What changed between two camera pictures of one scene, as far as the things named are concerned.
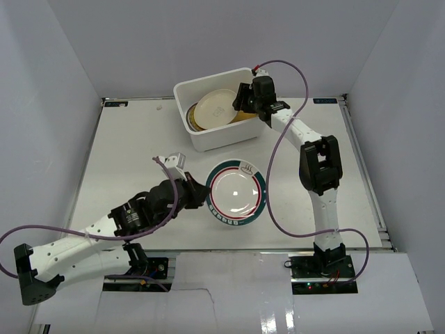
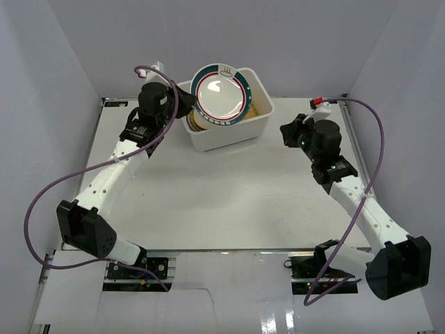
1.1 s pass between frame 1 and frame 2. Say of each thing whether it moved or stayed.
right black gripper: moved
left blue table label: stayed
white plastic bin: stayed
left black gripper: moved
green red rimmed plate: moved
